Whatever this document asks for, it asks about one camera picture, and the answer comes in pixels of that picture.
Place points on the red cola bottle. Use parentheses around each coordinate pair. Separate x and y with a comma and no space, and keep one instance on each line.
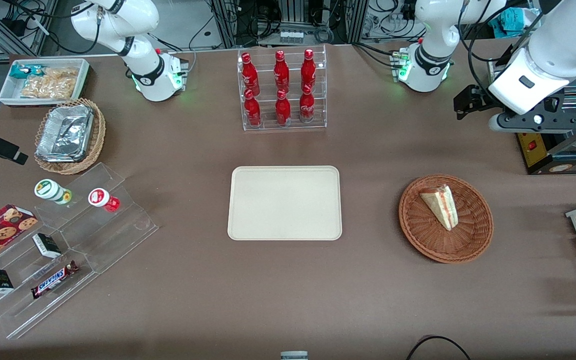
(250,72)
(253,110)
(281,71)
(307,105)
(283,109)
(308,69)

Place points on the clear bag of crackers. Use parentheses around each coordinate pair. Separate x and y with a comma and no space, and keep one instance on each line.
(50,84)

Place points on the Snickers chocolate bar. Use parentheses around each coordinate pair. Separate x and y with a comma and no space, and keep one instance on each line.
(54,280)

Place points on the white rectangular snack bin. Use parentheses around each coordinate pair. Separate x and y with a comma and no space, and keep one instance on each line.
(82,75)

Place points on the teal snack packet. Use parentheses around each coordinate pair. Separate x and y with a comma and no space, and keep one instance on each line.
(24,71)

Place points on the triangle sandwich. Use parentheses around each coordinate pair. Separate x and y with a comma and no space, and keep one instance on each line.
(442,206)

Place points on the clear acrylic stepped stand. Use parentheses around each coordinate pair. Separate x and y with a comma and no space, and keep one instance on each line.
(23,310)
(123,235)

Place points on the green label yogurt bottle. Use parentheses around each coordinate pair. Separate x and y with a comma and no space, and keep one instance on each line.
(50,190)

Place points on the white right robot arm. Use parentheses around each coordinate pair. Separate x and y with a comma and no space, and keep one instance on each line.
(138,20)

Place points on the stacked foil containers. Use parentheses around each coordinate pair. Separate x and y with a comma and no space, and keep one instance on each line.
(64,132)

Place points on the round brown wicker basket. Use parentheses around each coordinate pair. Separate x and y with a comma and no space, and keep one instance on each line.
(470,235)

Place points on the black glass display cabinet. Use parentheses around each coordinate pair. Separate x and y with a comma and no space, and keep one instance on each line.
(568,150)

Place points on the red label yogurt bottle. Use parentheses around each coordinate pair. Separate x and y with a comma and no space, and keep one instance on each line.
(101,198)

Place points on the oval wicker basket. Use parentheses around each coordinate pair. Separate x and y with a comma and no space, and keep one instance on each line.
(99,130)

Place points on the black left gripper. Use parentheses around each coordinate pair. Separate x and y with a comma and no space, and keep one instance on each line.
(483,97)

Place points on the clear acrylic bottle rack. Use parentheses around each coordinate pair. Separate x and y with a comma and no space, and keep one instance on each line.
(268,107)

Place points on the cream rectangular plastic tray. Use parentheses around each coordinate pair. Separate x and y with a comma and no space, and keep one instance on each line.
(284,203)

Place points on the small grey device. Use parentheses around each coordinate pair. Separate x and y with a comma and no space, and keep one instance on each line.
(294,355)

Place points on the teal cloth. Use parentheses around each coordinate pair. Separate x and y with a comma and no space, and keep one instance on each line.
(514,22)

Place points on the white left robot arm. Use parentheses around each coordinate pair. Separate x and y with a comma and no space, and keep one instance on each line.
(553,55)

